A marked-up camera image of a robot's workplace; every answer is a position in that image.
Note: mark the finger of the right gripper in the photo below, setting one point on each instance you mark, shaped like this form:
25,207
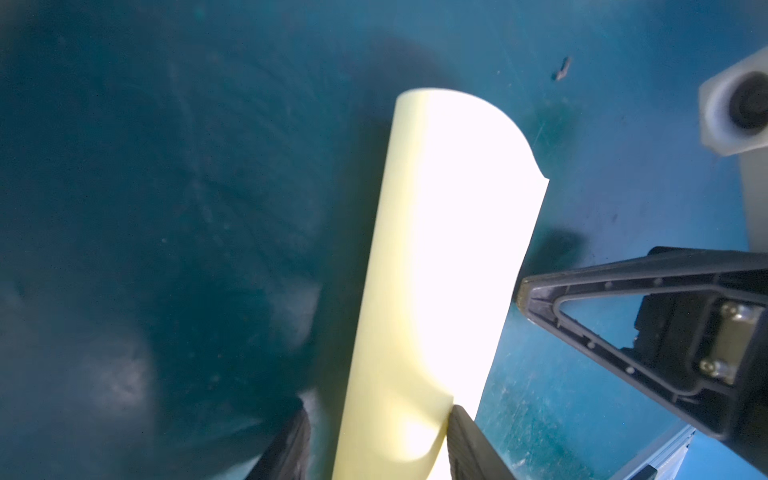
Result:
685,327

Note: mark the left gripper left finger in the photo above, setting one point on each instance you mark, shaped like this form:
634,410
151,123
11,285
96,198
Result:
287,457

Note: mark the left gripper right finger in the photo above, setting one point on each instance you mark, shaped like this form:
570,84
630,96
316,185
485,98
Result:
471,455

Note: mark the yellow square paper sheet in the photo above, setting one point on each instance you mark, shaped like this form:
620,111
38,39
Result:
460,198

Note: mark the front aluminium rail bed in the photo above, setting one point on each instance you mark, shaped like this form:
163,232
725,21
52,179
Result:
662,458

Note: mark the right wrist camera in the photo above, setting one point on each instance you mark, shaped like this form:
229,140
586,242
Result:
733,121

